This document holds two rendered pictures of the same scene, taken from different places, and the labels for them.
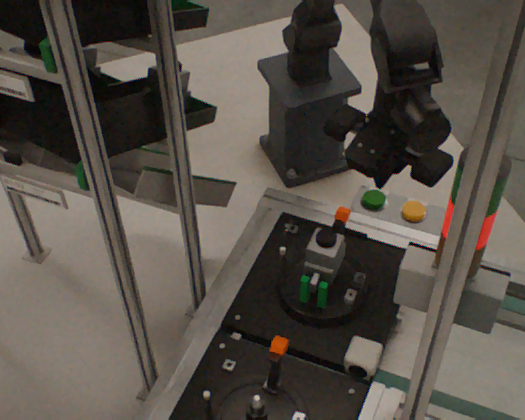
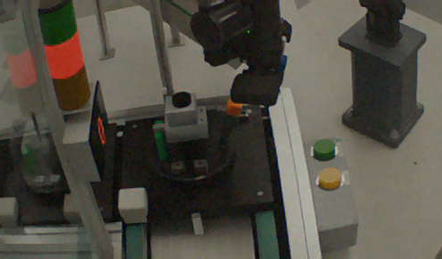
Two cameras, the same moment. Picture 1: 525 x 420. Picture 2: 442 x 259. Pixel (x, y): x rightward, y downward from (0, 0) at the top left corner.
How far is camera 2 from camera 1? 1.06 m
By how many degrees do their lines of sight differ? 48
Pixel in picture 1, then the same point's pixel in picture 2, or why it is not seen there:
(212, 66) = not seen: hidden behind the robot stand
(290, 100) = (346, 37)
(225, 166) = (334, 81)
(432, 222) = (328, 196)
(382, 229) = (296, 170)
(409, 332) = (207, 243)
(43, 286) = (151, 58)
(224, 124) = not seen: hidden behind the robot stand
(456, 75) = not seen: outside the picture
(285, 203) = (281, 104)
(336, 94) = (376, 56)
